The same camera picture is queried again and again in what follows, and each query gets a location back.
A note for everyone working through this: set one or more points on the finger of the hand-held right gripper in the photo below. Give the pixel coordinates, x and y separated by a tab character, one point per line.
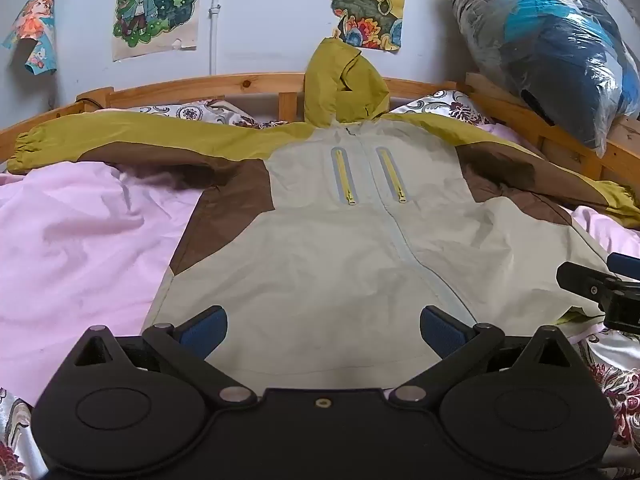
580	277
625	264

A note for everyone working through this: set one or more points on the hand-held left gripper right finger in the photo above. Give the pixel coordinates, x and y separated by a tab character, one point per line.
440	331

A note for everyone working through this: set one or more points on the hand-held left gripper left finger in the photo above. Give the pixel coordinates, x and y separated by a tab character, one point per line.
205	331

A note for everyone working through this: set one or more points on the beige olive brown hooded jacket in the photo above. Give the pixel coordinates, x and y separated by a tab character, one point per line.
320	240

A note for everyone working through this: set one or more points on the clear plastic bag of clothes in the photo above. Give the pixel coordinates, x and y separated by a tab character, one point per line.
545	45

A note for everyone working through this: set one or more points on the pink blanket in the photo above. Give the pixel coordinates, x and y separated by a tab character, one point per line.
75	260

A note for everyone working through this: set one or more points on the blond cartoon character poster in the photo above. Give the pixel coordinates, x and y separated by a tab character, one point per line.
150	5

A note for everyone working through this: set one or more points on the colourful landscape poster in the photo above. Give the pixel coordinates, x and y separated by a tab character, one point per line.
365	0

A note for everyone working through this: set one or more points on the curled orange-haired girl poster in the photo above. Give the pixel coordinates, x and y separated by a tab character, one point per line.
32	25

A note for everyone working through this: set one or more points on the wooden bed frame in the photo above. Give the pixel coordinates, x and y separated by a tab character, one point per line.
200	85

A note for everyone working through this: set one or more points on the white wall pipe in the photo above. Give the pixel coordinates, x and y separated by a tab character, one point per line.
215	10

